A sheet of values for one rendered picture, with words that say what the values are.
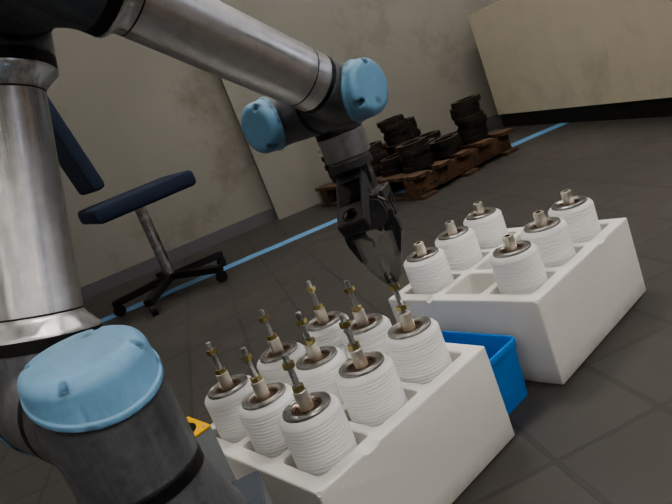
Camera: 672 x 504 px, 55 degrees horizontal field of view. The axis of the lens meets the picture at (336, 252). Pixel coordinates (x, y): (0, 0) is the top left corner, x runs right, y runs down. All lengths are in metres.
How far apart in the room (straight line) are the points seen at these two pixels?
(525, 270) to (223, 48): 0.76
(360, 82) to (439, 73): 3.81
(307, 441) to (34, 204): 0.48
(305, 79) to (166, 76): 3.50
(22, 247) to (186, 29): 0.27
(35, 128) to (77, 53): 3.59
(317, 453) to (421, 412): 0.18
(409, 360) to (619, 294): 0.58
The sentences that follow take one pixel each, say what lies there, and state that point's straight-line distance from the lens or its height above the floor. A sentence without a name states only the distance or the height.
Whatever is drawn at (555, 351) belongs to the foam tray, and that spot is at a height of 0.07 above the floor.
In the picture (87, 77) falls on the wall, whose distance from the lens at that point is 4.30.
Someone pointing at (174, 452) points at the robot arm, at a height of 0.42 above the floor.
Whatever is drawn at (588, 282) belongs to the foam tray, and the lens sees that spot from 1.38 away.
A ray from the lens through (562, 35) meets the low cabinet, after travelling 3.76.
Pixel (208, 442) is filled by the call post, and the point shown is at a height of 0.30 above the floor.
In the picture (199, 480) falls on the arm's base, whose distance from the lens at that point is 0.64.
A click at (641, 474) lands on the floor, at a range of 1.07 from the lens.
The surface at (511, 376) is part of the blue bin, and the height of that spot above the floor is 0.06.
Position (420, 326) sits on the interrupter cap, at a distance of 1.07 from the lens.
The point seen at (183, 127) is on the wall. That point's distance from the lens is 4.24.
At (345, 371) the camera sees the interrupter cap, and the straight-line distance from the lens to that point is 1.02.
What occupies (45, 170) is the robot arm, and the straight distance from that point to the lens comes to 0.73.
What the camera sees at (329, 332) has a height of 0.24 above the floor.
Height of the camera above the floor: 0.66
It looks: 14 degrees down
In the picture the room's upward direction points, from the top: 21 degrees counter-clockwise
